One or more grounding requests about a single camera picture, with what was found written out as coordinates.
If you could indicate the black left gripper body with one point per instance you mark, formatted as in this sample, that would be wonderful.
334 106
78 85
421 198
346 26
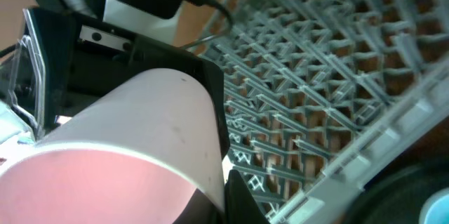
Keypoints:
80 56

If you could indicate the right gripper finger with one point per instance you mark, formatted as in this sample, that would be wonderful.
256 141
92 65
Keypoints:
241 208
200 210

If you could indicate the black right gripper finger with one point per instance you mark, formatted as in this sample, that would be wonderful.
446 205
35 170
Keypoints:
23 84
207 73

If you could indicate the pink plastic cup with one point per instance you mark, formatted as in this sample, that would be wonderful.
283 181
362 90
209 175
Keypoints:
134 156

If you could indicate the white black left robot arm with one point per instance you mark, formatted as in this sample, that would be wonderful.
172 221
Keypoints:
80 50

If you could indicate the grey plastic dishwasher rack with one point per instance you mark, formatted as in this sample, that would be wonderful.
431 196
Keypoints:
321 95

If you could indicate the round black serving tray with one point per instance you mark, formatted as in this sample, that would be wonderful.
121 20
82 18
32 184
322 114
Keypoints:
401 197

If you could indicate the light blue plastic cup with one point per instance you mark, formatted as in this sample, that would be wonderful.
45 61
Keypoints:
436 209

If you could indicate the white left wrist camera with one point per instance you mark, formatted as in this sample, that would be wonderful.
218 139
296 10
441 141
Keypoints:
156 19

